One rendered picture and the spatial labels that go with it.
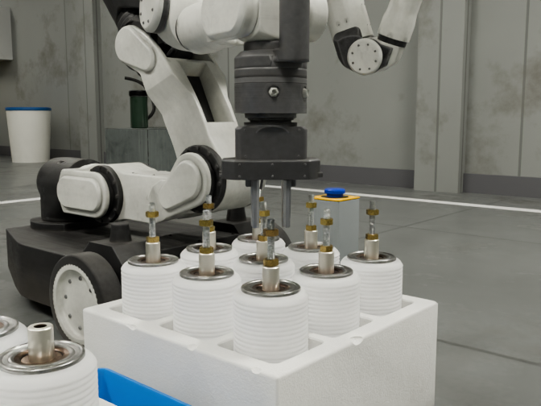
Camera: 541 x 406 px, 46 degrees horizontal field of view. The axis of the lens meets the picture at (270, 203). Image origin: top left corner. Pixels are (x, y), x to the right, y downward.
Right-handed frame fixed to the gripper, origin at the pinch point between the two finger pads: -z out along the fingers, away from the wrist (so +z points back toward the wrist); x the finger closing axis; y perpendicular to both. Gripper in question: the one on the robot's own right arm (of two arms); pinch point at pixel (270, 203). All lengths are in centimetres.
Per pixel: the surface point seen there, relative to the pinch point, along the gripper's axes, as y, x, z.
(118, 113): -560, 104, 14
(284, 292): 2.4, -1.6, -10.7
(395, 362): -7.2, -18.6, -24.1
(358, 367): -0.5, -11.7, -22.0
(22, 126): -592, 206, 1
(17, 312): -75, 55, -36
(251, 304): 3.9, 2.6, -11.7
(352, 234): -40.5, -19.2, -11.9
